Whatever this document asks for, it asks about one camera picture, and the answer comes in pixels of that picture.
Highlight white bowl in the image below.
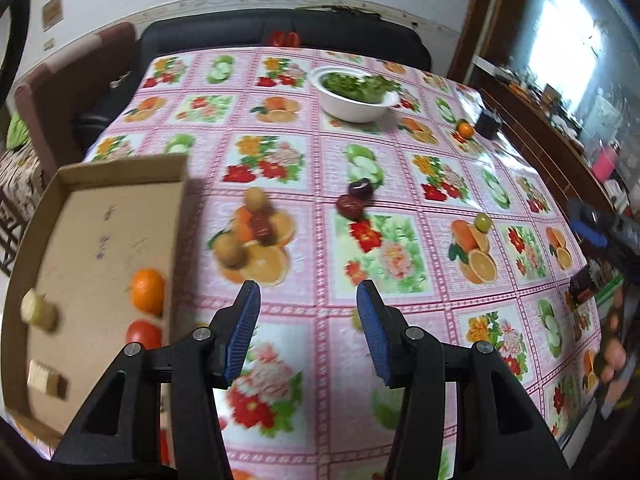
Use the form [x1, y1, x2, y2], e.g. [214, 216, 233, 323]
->
[306, 65, 401, 123]

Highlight black cup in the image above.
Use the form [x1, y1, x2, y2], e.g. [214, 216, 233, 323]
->
[474, 107, 502, 140]

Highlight patterned seat cushion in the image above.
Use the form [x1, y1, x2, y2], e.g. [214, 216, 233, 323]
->
[0, 147, 46, 221]

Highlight black cable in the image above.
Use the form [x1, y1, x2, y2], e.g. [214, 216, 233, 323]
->
[0, 0, 38, 106]

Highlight green pillow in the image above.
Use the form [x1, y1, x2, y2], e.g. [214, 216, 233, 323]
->
[5, 110, 31, 151]

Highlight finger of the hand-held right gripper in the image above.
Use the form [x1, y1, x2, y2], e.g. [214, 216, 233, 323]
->
[567, 200, 608, 248]

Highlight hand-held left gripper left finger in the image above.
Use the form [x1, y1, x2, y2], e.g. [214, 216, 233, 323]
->
[50, 280, 263, 480]

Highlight tan round fruit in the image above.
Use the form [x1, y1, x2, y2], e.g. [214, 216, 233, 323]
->
[214, 232, 246, 268]
[243, 186, 271, 213]

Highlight red tomato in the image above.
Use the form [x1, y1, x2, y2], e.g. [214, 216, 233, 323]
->
[125, 319, 163, 351]

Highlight fruit and flower print tablecloth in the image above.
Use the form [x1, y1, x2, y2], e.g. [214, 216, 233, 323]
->
[10, 46, 601, 480]

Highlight pale yellow cylinder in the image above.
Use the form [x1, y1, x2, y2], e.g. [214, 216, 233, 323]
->
[20, 288, 58, 333]

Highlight small wall plaque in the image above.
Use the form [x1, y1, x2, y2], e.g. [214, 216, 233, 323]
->
[41, 0, 63, 31]

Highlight red date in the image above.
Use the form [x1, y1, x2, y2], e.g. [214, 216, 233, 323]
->
[336, 194, 365, 220]
[248, 212, 276, 247]

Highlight pink container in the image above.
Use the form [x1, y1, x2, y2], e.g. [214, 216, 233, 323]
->
[592, 150, 621, 181]

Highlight green leafy vegetables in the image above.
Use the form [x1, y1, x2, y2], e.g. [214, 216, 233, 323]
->
[322, 72, 396, 103]

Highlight wooden counter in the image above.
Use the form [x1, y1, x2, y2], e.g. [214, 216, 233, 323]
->
[450, 0, 640, 241]

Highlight brown armchair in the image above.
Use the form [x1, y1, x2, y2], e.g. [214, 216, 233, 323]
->
[14, 22, 138, 196]

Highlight black sofa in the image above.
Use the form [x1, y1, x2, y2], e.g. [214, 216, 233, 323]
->
[75, 7, 433, 133]

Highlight pale yellow cube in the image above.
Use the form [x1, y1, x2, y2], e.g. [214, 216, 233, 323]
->
[27, 360, 68, 401]

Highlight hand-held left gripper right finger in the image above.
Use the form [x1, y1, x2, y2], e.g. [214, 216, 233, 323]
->
[356, 279, 573, 480]

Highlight cardboard box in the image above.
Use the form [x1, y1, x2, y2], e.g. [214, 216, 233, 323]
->
[0, 154, 190, 448]

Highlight dark purple plum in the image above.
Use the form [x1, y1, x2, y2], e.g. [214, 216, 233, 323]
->
[348, 178, 375, 202]

